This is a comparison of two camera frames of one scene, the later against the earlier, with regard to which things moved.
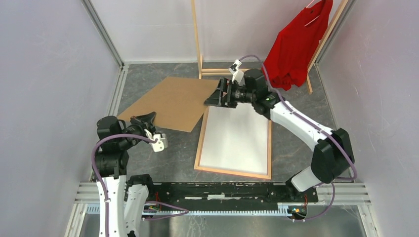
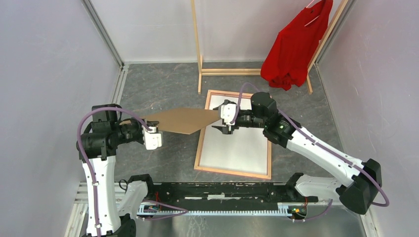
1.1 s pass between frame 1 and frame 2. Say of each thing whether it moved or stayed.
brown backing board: moved
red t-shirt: stayed
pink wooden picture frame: stayed
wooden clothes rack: stayed
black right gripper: moved
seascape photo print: stayed
